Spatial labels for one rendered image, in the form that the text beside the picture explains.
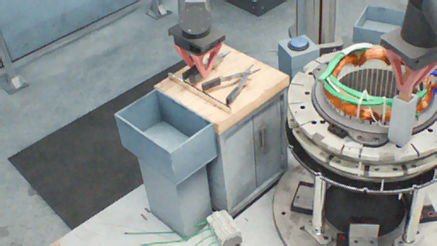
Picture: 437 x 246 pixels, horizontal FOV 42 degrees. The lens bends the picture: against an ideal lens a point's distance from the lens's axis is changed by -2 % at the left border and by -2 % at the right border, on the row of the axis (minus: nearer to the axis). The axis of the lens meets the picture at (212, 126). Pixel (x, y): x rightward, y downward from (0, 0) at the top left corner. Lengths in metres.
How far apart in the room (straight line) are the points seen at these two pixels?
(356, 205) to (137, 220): 0.48
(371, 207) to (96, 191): 1.46
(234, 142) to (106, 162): 1.52
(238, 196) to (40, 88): 2.11
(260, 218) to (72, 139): 1.65
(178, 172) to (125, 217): 0.29
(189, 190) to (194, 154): 0.11
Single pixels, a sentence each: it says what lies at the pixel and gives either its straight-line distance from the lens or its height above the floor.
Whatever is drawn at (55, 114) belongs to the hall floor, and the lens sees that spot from 2.99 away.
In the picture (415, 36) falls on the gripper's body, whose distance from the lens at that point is 0.84.
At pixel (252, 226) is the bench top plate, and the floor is 0.78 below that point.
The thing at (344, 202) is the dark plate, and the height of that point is 0.78.
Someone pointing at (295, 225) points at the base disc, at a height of 0.80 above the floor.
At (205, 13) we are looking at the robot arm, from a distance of 0.99.
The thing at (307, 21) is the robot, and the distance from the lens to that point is 1.49.
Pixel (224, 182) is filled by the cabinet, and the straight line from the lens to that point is 1.17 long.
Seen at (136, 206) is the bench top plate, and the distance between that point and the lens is 1.34.
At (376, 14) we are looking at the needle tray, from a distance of 1.43.
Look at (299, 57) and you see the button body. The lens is 1.29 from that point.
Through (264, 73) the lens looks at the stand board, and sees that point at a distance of 1.18.
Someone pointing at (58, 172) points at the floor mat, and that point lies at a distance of 2.64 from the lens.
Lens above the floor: 1.75
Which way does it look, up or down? 40 degrees down
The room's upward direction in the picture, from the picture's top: 7 degrees counter-clockwise
